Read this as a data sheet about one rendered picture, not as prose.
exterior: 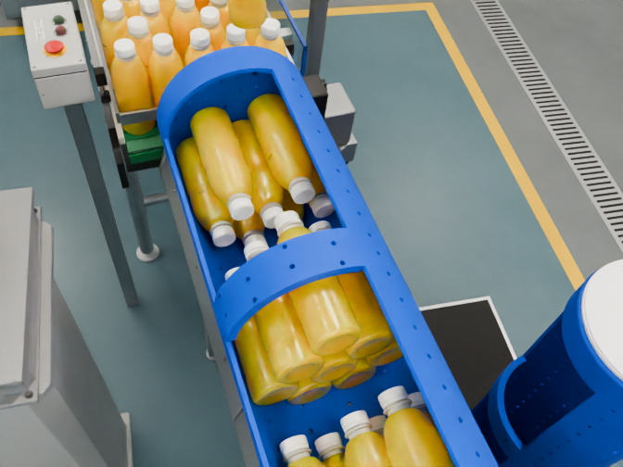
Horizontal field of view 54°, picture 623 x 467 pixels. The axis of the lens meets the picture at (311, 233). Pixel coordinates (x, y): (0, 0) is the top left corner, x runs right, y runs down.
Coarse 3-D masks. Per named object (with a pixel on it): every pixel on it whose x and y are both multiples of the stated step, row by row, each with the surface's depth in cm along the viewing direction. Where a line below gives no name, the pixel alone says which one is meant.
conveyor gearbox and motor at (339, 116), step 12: (336, 84) 156; (336, 96) 154; (348, 96) 154; (336, 108) 151; (348, 108) 152; (324, 120) 150; (336, 120) 152; (348, 120) 154; (336, 132) 155; (348, 132) 157; (336, 144) 159; (348, 144) 166; (348, 156) 170
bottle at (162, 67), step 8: (152, 56) 123; (160, 56) 122; (168, 56) 123; (176, 56) 124; (152, 64) 123; (160, 64) 123; (168, 64) 123; (176, 64) 124; (152, 72) 125; (160, 72) 124; (168, 72) 124; (176, 72) 125; (152, 80) 126; (160, 80) 125; (168, 80) 125; (152, 88) 128; (160, 88) 127; (152, 96) 131; (160, 96) 129
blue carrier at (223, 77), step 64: (192, 64) 103; (256, 64) 102; (320, 128) 100; (256, 256) 83; (320, 256) 81; (384, 256) 87; (384, 384) 97; (448, 384) 77; (256, 448) 79; (448, 448) 69
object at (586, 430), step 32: (576, 320) 105; (544, 352) 144; (576, 352) 104; (512, 384) 160; (544, 384) 157; (576, 384) 149; (608, 384) 100; (480, 416) 181; (512, 416) 177; (544, 416) 166; (576, 416) 110; (608, 416) 104; (512, 448) 133; (544, 448) 124; (576, 448) 117; (608, 448) 113
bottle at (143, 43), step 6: (126, 36) 126; (132, 36) 125; (138, 36) 124; (144, 36) 124; (150, 36) 126; (138, 42) 125; (144, 42) 125; (150, 42) 126; (138, 48) 125; (144, 48) 126; (150, 48) 126; (138, 54) 126; (144, 54) 126; (150, 54) 127; (144, 60) 127; (150, 90) 134
